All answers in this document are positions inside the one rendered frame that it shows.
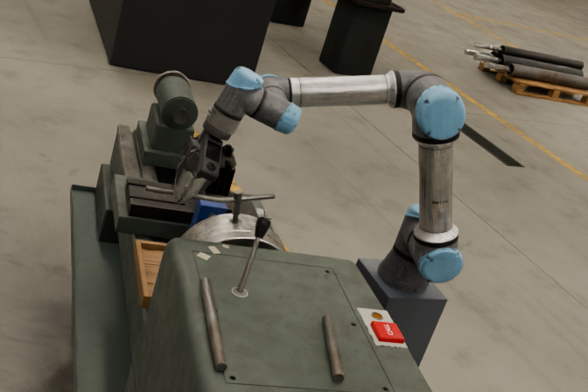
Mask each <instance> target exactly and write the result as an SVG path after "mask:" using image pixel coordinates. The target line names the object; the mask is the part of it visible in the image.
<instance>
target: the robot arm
mask: <svg viewBox="0 0 588 392"><path fill-rule="evenodd" d="M382 104H387V105H389V106H390V107H391V108H392V109H395V108H400V109H407V110H408V111H409V112H410V113H411V116H412V137H413V139H414V140H415V141H416V142H417V143H418V170H419V204H413V205H410V206H409V208H408V210H407V212H406V214H405V216H404V219H403V221H402V225H401V227H400V230H399V232H398V235H397V237H396V239H395V243H394V246H393V248H392V249H391V250H390V251H389V252H388V254H387V255H386V257H385V258H384V259H382V260H381V262H380V265H379V267H378V270H377V271H378V275H379V276H380V278H381V279H382V280H383V281H384V282H385V283H386V284H388V285H390V286H392V287H394V288H395V289H398V290H399V291H404V292H408V293H413V294H418V293H423V292H425V291H426V290H427V288H428V286H429V284H430V282H431V283H434V284H441V283H445V282H448V281H451V280H452V279H453V278H454V277H455V276H457V275H458V274H459V273H460V271H461V270H462V268H463V264H464V261H463V256H462V254H461V253H460V252H459V230H458V228H457V227H456V226H455V225H454V224H452V202H453V143H455V142H456V141H457V140H458V139H459V131H460V129H462V127H463V125H464V123H465V120H466V108H465V105H464V103H463V101H462V99H461V98H460V96H459V94H458V93H457V92H456V91H455V90H453V89H452V88H451V87H450V86H449V85H448V84H447V82H446V81H445V80H444V79H443V78H442V77H441V76H440V75H438V74H437V73H433V72H430V71H424V70H395V71H389V72H388V73H387V74H385V75H359V76H332V77H305V78H278V77H277V76H275V75H274V74H271V73H266V74H263V75H261V76H259V75H258V74H257V73H254V72H253V71H251V70H250V69H248V68H246V67H243V66H238V67H237V68H236V69H235V70H234V71H233V72H232V73H231V75H230V76H229V78H228V80H227V81H226V84H225V86H224V88H223V89H222V90H221V92H220V94H219V96H218V98H217V100H216V101H215V103H214V105H213V107H212V108H210V109H209V110H208V115H207V117H206V120H205V122H204V123H203V128H204V129H203V130H202V132H201V134H200V135H199V136H197V137H194V136H189V137H188V139H187V141H186V142H185V145H184V147H183V148H182V150H181V152H180V155H181V160H182V161H180V162H179V163H178V167H177V170H176V178H175V184H174V192H173V195H174V199H175V203H177V204H181V203H183V202H185V201H187V200H189V199H190V198H192V197H194V196H195V195H196V194H198V193H200V192H201V191H203V190H204V189H205V188H207V187H208V186H209V185H210V184H211V183H212V182H214V181H215V180H216V179H217V178H218V177H219V170H220V164H221V152H222V145H223V141H221V140H225V141H228V140H229V138H230V137H231V136H232V135H233V134H234V133H235V131H236V129H237V127H238V126H239V124H240V122H241V121H242V118H243V117H244V116H245V115H247V116H249V117H251V118H253V119H255V120H257V121H258V122H260V123H263V124H265V125H267V126H269V127H271V128H272V129H274V130H277V131H279V132H281V133H284V134H285V135H288V134H290V133H291V132H292V131H293V130H294V129H295V128H296V127H297V125H298V123H299V120H300V117H301V113H302V112H301V108H309V107H333V106H357V105H382ZM194 139H195V140H194ZM193 171H195V172H197V176H194V177H193V178H192V177H191V174H190V172H193ZM187 183H188V186H187V188H186V190H185V186H186V184H187ZM184 190H185V193H184V194H183V195H181V194H182V192H183V191H184Z"/></svg>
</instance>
